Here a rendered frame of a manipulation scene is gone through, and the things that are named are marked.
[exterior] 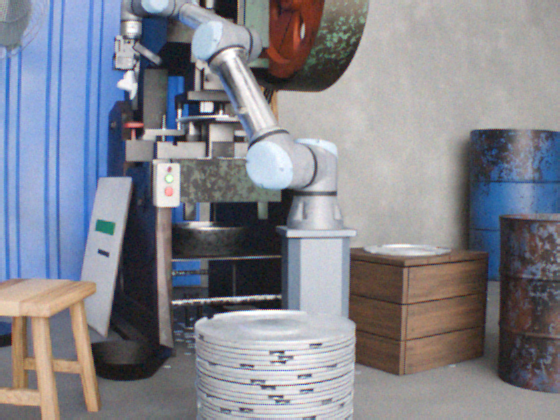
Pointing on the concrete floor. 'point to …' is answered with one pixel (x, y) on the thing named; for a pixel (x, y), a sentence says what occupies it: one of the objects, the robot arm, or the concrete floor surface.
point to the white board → (105, 247)
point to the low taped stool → (54, 302)
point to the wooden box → (418, 309)
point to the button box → (162, 196)
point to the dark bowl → (128, 359)
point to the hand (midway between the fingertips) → (133, 95)
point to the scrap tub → (530, 301)
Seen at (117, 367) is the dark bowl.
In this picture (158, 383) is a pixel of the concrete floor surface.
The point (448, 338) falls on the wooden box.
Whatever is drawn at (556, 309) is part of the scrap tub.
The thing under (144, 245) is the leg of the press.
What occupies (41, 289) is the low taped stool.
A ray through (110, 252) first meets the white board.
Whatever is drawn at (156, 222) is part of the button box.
